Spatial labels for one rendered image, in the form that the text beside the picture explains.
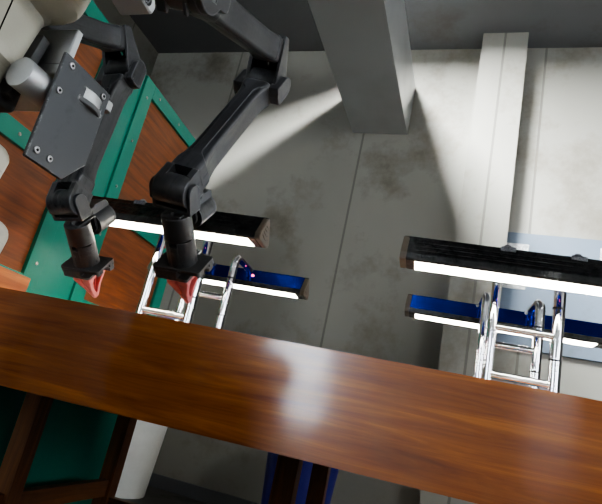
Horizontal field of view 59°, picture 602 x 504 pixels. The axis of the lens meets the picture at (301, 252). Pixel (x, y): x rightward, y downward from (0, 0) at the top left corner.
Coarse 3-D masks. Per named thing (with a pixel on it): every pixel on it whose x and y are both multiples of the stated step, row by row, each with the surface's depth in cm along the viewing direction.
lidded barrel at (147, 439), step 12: (144, 432) 305; (156, 432) 311; (132, 444) 301; (144, 444) 305; (156, 444) 312; (132, 456) 300; (144, 456) 305; (156, 456) 316; (132, 468) 300; (144, 468) 306; (120, 480) 296; (132, 480) 300; (144, 480) 307; (120, 492) 296; (132, 492) 300; (144, 492) 310
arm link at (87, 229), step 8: (64, 224) 118; (72, 224) 117; (80, 224) 118; (88, 224) 118; (96, 224) 122; (72, 232) 117; (80, 232) 117; (88, 232) 119; (72, 240) 118; (80, 240) 118; (88, 240) 119
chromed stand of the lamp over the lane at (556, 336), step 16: (576, 256) 119; (496, 288) 136; (496, 304) 135; (560, 304) 132; (496, 320) 134; (560, 320) 130; (544, 336) 130; (560, 336) 129; (560, 352) 129; (560, 368) 128; (528, 384) 128; (544, 384) 127
